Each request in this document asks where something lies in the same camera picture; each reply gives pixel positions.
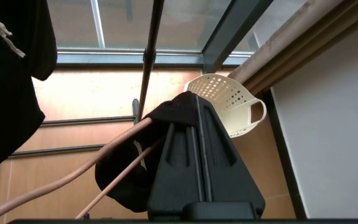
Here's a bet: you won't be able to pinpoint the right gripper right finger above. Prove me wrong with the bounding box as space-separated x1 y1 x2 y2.
195 95 266 218

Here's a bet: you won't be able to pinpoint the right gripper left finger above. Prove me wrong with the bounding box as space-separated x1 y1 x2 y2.
147 123 205 218

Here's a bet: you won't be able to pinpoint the black garment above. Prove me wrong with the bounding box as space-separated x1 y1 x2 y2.
94 90 200 213

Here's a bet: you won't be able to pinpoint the pink clothes hanger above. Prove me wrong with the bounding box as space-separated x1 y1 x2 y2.
0 116 167 222

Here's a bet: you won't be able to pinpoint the black shorts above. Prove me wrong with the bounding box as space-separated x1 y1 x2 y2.
0 0 58 177

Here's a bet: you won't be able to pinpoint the white laundry basket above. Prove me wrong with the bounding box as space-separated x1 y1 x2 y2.
183 73 267 139

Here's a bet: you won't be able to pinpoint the black clothes rack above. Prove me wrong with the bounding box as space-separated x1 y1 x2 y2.
0 0 166 184

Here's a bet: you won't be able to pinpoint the window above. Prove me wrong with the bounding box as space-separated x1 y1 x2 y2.
47 0 307 75

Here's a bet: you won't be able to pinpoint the beige curtain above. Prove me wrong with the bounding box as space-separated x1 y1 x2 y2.
228 0 358 96

